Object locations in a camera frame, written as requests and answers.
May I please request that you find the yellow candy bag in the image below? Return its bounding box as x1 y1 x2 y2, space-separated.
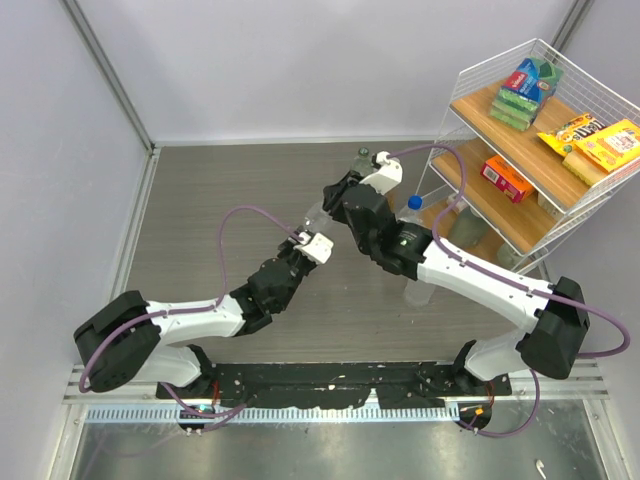
537 113 607 157

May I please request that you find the blue label water bottle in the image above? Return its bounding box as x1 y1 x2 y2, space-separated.
397 203 423 226

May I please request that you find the clear glass on shelf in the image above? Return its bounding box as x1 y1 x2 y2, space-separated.
496 243 523 270

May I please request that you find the green sponge pack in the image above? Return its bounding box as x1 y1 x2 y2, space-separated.
489 57 564 131

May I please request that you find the dark blue bottle cap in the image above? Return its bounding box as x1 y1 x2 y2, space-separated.
407 195 423 210

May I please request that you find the yellow sponge pack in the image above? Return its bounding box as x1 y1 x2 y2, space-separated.
562 119 639 187

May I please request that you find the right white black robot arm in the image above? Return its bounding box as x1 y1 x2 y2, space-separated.
322 171 590 395

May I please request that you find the white slotted cable duct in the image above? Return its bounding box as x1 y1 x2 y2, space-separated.
85 402 459 424

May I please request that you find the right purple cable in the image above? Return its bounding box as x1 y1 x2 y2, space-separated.
387 143 631 437

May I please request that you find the orange red box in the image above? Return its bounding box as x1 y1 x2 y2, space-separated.
481 155 535 203

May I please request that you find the clear plastic bottle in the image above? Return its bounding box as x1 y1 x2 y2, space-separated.
302 202 338 238

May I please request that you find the white wire shelf rack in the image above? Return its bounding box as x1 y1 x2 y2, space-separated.
426 39 639 273

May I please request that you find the green grey cup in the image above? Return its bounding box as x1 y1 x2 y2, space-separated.
447 207 491 249

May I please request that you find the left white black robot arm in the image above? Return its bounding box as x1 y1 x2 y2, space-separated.
74 241 331 398

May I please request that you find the clear bottle blue cap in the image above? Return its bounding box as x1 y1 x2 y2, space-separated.
404 280 435 308

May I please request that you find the green cap glass bottle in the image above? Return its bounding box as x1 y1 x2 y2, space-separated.
351 147 375 178

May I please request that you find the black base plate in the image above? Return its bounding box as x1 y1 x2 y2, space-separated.
174 362 512 410

